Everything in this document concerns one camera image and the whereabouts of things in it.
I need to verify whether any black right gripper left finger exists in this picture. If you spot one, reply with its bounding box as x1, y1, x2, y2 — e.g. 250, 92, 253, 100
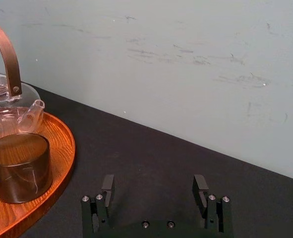
81, 174, 115, 234

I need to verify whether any black table cloth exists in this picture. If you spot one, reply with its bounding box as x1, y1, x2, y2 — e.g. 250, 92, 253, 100
19, 82, 293, 238

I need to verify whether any clear glass teapot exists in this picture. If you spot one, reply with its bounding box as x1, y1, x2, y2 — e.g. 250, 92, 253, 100
0, 18, 46, 147

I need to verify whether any round orange wooden tray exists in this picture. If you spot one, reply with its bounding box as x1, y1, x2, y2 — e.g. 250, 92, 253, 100
0, 107, 76, 238

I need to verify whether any smoky dark glass cup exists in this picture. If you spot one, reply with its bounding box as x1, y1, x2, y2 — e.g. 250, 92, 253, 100
0, 132, 53, 204

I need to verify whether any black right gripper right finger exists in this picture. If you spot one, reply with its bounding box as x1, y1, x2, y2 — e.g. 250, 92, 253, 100
192, 174, 233, 234

